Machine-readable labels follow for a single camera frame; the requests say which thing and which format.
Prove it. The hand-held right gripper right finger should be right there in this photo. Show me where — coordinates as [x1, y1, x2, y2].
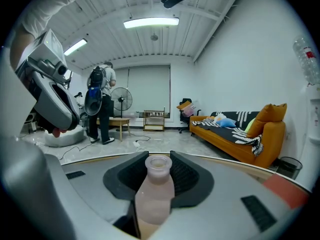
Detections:
[154, 150, 302, 240]

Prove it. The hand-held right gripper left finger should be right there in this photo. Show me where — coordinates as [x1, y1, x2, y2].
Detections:
[0, 136, 150, 240]

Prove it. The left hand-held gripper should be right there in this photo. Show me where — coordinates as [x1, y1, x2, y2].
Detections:
[14, 28, 81, 132]

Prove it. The frosted plastic bottle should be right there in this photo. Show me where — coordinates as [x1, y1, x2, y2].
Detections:
[134, 155, 176, 226]

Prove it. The person's left forearm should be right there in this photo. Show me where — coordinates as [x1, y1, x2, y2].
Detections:
[9, 25, 39, 71]

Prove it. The person's left hand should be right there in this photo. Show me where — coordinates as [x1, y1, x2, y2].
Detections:
[51, 127, 69, 139]

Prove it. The grey white round pet bed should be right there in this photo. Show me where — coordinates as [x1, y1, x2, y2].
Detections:
[44, 124, 85, 148]

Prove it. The long ceiling light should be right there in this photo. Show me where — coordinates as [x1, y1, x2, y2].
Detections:
[63, 38, 89, 57]
[122, 16, 180, 30]

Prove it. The black floor fan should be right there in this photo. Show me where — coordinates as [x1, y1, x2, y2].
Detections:
[110, 86, 134, 133]

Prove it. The small wooden table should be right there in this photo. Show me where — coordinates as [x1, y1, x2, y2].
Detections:
[96, 117, 132, 142]

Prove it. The black white striped blanket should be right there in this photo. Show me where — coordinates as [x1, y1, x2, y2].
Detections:
[194, 110, 265, 157]

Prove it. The black waste bin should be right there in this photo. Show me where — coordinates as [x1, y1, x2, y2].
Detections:
[276, 156, 304, 181]

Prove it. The blue star pillow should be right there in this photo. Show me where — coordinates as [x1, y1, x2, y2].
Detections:
[215, 117, 237, 129]

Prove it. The orange sofa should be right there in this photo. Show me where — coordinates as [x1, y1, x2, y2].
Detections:
[189, 103, 288, 170]

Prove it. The green pillow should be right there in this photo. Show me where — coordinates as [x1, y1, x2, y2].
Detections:
[244, 117, 257, 133]

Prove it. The white flower pillow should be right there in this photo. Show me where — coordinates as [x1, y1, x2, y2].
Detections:
[212, 112, 226, 124]

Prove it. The person's white shirt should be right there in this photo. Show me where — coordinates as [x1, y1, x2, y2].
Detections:
[21, 0, 89, 39]

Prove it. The black office chair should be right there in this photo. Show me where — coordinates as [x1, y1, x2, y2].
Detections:
[176, 97, 202, 135]

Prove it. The pink bag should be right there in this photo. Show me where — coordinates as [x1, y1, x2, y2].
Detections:
[183, 102, 201, 118]

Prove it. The white roller blind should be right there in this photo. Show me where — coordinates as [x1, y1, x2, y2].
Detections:
[113, 65, 172, 123]

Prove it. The orange cushion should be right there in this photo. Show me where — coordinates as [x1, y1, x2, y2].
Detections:
[246, 103, 288, 139]

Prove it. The wooden shelf rack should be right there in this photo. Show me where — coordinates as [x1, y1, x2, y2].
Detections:
[142, 106, 166, 133]

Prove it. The white water dispenser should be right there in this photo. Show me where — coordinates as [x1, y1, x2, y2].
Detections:
[298, 83, 320, 193]

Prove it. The clear water bottle red label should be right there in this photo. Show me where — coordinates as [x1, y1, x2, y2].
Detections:
[292, 34, 320, 86]

